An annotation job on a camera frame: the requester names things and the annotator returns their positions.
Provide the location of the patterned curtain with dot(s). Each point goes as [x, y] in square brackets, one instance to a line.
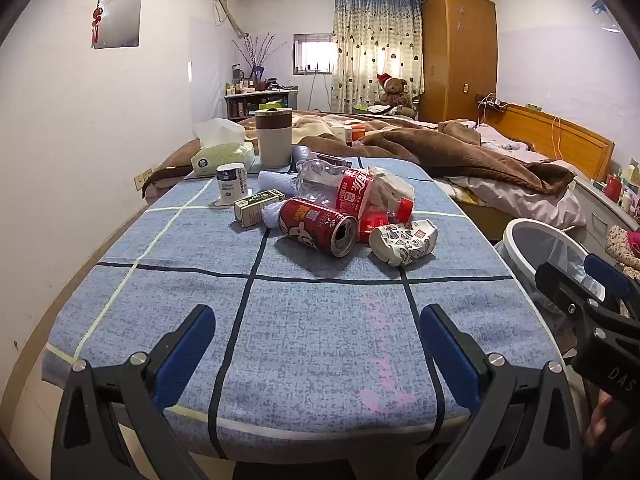
[370, 50]

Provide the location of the printed paper cup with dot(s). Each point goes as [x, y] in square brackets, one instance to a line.
[405, 242]

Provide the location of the brown teddy bear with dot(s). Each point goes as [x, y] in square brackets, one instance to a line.
[397, 94]

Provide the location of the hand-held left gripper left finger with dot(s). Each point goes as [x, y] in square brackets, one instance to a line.
[186, 355]

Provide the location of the white bottle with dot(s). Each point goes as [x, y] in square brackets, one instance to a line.
[625, 199]

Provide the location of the small green box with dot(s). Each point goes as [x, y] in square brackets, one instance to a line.
[255, 206]

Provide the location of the white small cup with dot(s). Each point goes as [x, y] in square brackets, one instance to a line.
[231, 185]

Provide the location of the pale pink duvet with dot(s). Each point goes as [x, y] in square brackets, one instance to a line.
[525, 200]

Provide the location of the pink striped cloth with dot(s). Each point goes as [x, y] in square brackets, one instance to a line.
[634, 241]

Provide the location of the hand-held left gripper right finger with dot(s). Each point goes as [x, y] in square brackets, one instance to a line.
[450, 360]

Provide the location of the reflective wall panel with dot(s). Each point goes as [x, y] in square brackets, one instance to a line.
[120, 20]

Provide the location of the power strip with chargers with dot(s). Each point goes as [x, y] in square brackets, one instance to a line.
[487, 102]

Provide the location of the flat green box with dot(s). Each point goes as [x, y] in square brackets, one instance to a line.
[365, 108]

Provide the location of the small window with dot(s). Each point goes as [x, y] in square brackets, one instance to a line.
[312, 55]

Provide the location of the blue checked tablecloth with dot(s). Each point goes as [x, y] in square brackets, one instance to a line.
[325, 310]

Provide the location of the grey drawer desk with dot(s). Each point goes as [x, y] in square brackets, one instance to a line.
[595, 210]

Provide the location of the crushed clear plastic bottle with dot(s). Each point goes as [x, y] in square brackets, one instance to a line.
[320, 175]

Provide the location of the red drink can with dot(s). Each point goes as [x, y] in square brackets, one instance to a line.
[310, 222]

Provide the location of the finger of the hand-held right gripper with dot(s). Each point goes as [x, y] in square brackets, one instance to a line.
[565, 290]
[605, 275]

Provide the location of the cluttered side shelf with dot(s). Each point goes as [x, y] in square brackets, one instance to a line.
[250, 102]

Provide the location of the white cup with brown band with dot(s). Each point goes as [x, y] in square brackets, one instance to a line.
[273, 145]

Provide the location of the red jar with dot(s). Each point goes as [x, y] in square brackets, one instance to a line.
[612, 187]

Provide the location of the wooden headboard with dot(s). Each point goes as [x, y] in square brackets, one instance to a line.
[575, 145]

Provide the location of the red hanging ornament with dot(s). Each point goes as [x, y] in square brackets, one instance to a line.
[97, 22]

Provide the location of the air conditioner pipe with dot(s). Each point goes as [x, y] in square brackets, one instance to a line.
[230, 15]

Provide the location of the vase of flower branches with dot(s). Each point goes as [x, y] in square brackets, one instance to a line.
[257, 55]

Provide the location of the white trash bin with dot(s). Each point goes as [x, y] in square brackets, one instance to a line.
[515, 240]

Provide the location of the bed with brown blanket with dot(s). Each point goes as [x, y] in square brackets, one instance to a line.
[425, 150]

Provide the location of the person's right hand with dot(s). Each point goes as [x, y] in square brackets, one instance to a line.
[597, 420]

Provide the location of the green tissue pack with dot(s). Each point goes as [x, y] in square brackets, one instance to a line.
[220, 160]

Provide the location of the wooden wardrobe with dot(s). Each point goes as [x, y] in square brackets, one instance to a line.
[457, 60]

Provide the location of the floral quilted jacket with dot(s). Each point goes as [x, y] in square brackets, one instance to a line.
[617, 250]

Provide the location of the beige wall socket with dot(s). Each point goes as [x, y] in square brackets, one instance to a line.
[142, 180]

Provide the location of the wall sticker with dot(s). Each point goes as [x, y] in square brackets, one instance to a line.
[606, 14]

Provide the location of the orange and white box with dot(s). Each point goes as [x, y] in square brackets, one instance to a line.
[357, 134]

